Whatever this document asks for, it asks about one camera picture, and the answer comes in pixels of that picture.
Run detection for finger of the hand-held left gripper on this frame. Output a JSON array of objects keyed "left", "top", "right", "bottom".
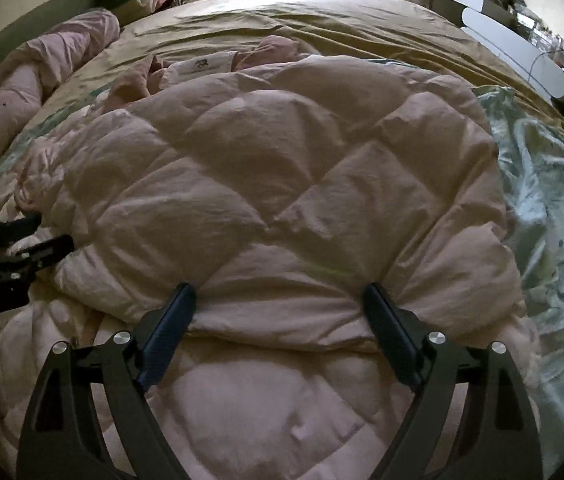
[
  {"left": 0, "top": 215, "right": 43, "bottom": 261},
  {"left": 0, "top": 234, "right": 75, "bottom": 281}
]

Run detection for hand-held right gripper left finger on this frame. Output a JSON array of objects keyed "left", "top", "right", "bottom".
[{"left": 16, "top": 282, "right": 197, "bottom": 480}]

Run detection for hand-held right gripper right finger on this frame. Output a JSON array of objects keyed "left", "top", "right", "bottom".
[{"left": 363, "top": 282, "right": 545, "bottom": 480}]

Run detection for pink quilted duvet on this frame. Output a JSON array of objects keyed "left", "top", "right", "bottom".
[{"left": 0, "top": 35, "right": 545, "bottom": 480}]

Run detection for pink pillow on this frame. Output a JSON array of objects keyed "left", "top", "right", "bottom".
[{"left": 0, "top": 8, "right": 121, "bottom": 201}]

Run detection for grey-green headboard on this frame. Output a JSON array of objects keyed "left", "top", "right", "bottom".
[{"left": 0, "top": 0, "right": 97, "bottom": 76}]

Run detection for green floral bed sheet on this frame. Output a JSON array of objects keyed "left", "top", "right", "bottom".
[{"left": 472, "top": 85, "right": 564, "bottom": 461}]

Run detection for tan bed sheet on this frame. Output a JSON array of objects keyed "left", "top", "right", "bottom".
[{"left": 42, "top": 0, "right": 564, "bottom": 136}]

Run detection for white drawer unit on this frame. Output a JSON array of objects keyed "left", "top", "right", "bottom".
[{"left": 432, "top": 0, "right": 564, "bottom": 106}]

